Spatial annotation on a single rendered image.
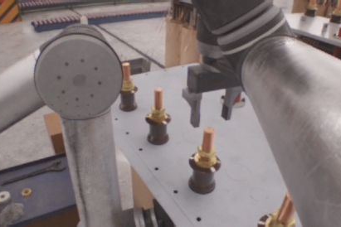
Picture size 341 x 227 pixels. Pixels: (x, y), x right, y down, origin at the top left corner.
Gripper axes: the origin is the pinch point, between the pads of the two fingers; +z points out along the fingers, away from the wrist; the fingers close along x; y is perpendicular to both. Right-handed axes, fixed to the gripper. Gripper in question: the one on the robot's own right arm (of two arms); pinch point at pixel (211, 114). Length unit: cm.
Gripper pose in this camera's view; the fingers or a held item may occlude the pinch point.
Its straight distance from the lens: 68.1
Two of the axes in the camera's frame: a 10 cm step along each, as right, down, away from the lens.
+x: -9.2, 1.8, -3.5
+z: -0.3, 8.5, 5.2
